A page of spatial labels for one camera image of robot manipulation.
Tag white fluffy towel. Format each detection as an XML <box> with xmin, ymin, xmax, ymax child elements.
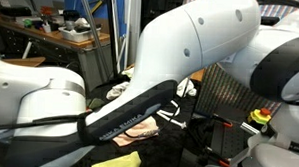
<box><xmin>175</xmin><ymin>77</ymin><xmax>198</xmax><ymax>98</ymax></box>

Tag orange wooden side table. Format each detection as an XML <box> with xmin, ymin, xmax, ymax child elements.
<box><xmin>189</xmin><ymin>68</ymin><xmax>206</xmax><ymax>83</ymax></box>

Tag peach printed cloth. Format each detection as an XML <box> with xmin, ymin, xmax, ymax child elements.
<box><xmin>111</xmin><ymin>114</ymin><xmax>160</xmax><ymax>149</ymax></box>

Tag black table cloth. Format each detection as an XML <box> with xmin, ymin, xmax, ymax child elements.
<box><xmin>76</xmin><ymin>75</ymin><xmax>204</xmax><ymax>167</ymax></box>

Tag black upright pole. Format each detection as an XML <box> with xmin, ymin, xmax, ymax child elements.
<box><xmin>102</xmin><ymin>0</ymin><xmax>122</xmax><ymax>78</ymax></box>

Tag silver slanted pole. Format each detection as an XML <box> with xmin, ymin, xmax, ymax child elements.
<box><xmin>74</xmin><ymin>0</ymin><xmax>116</xmax><ymax>81</ymax></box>

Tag yellow green cloth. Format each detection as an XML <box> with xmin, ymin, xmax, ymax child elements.
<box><xmin>91</xmin><ymin>150</ymin><xmax>142</xmax><ymax>167</ymax></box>

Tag white plastic bin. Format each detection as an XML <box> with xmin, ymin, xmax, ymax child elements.
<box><xmin>57</xmin><ymin>24</ymin><xmax>102</xmax><ymax>45</ymax></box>

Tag workbench with wooden top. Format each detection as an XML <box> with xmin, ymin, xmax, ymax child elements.
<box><xmin>0</xmin><ymin>14</ymin><xmax>114</xmax><ymax>93</ymax></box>

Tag silver metal rod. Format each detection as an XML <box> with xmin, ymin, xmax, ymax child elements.
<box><xmin>240</xmin><ymin>121</ymin><xmax>261</xmax><ymax>135</ymax></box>

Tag yellow emergency stop button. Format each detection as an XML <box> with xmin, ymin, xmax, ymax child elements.
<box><xmin>247</xmin><ymin>107</ymin><xmax>273</xmax><ymax>126</ymax></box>

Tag white cup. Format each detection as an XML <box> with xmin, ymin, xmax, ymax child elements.
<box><xmin>41</xmin><ymin>23</ymin><xmax>53</xmax><ymax>34</ymax></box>

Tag wooden stool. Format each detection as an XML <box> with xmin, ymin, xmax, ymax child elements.
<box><xmin>1</xmin><ymin>54</ymin><xmax>46</xmax><ymax>69</ymax></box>

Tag orange red tool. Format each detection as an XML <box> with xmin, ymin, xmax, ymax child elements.
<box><xmin>39</xmin><ymin>5</ymin><xmax>55</xmax><ymax>17</ymax></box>

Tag green small object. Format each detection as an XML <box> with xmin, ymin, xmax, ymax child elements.
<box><xmin>22</xmin><ymin>18</ymin><xmax>34</xmax><ymax>28</ymax></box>

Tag black case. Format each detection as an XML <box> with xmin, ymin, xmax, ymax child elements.
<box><xmin>0</xmin><ymin>5</ymin><xmax>33</xmax><ymax>17</ymax></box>

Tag white rope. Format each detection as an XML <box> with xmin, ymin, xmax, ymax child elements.
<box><xmin>156</xmin><ymin>99</ymin><xmax>189</xmax><ymax>130</ymax></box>

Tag white upright post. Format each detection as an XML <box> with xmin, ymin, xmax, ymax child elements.
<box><xmin>121</xmin><ymin>0</ymin><xmax>142</xmax><ymax>72</ymax></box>

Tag orange handled clamp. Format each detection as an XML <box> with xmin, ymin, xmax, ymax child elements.
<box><xmin>203</xmin><ymin>146</ymin><xmax>232</xmax><ymax>167</ymax></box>
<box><xmin>194</xmin><ymin>109</ymin><xmax>235</xmax><ymax>128</ymax></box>

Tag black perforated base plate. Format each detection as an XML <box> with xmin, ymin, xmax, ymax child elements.
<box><xmin>209</xmin><ymin>122</ymin><xmax>256</xmax><ymax>165</ymax></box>

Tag black camera on mount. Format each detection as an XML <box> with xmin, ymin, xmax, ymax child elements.
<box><xmin>261</xmin><ymin>15</ymin><xmax>281</xmax><ymax>26</ymax></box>

